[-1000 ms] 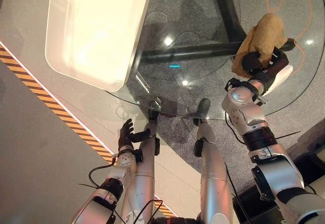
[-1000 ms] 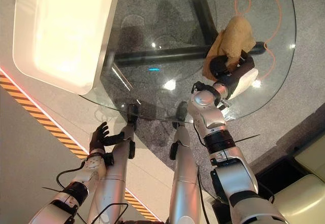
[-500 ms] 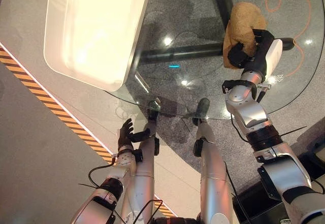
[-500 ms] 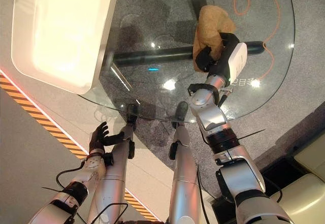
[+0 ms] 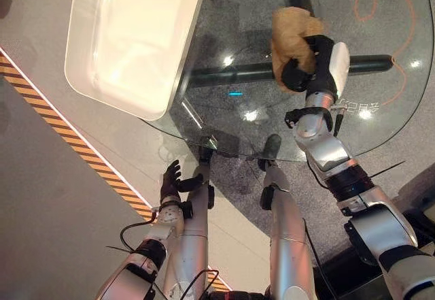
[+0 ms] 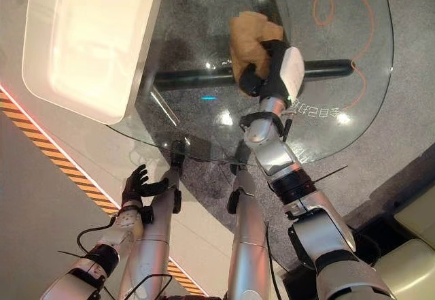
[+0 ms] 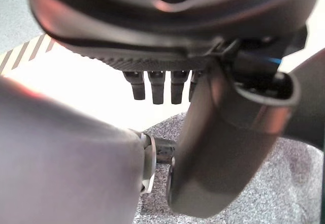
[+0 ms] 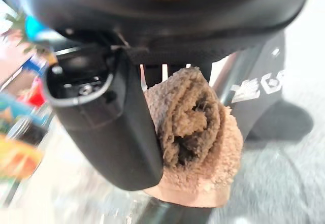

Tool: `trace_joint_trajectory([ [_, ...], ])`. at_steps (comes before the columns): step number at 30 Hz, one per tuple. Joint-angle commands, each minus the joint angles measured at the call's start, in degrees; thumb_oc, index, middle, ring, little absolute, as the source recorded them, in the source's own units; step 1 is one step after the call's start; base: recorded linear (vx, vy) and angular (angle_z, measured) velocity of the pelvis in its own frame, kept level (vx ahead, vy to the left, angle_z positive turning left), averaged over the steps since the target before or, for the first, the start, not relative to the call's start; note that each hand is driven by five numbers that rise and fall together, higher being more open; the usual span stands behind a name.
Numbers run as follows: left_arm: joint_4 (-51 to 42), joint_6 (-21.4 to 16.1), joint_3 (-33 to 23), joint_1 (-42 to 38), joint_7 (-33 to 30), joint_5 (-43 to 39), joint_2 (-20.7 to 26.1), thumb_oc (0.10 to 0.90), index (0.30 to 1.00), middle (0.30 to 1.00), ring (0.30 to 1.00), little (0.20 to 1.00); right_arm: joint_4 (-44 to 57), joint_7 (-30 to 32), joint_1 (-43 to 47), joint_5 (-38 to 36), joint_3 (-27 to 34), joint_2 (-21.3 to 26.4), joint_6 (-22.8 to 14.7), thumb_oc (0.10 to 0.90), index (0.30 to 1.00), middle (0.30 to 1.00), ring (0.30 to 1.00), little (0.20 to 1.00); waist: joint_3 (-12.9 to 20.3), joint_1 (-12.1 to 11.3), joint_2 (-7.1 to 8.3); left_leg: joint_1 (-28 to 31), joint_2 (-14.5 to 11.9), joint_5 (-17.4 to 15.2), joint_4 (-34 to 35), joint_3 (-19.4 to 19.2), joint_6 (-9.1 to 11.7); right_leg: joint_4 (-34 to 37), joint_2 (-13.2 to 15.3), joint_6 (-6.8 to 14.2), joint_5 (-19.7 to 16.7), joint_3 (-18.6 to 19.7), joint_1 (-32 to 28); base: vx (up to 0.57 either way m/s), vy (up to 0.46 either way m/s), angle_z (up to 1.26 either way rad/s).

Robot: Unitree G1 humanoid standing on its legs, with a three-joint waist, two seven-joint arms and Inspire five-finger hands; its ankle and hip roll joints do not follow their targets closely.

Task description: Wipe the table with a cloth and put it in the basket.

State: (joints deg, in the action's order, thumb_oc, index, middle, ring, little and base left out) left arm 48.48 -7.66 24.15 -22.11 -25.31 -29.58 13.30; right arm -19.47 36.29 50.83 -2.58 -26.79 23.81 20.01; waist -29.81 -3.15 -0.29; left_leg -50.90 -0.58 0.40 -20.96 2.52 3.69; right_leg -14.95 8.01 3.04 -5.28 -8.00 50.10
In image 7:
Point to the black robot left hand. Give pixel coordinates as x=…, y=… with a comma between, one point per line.
x=218, y=158

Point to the dark robot left foot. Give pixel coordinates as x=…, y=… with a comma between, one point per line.
x=163, y=150

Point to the silver robot left leg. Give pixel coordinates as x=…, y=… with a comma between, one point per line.
x=63, y=158

